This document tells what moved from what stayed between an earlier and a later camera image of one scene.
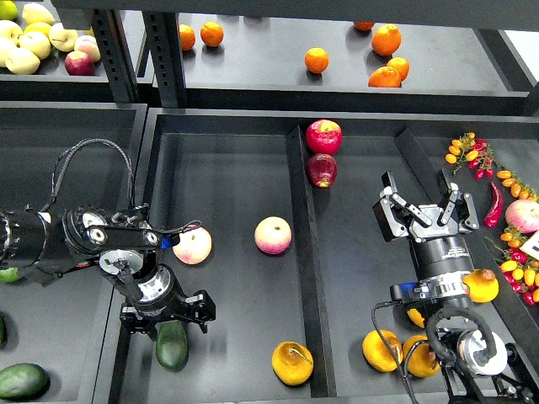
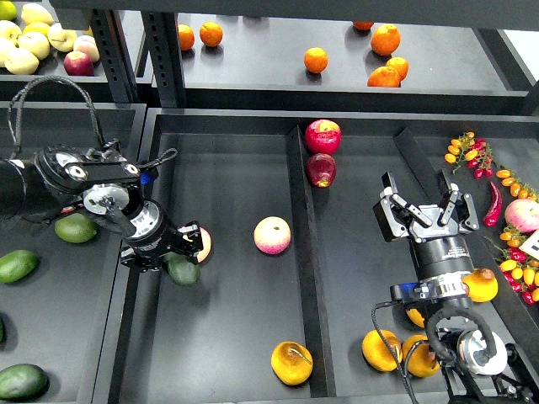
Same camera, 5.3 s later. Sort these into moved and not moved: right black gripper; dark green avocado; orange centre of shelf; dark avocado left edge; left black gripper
Moved: left black gripper; dark green avocado
Not moved: orange centre of shelf; right black gripper; dark avocado left edge
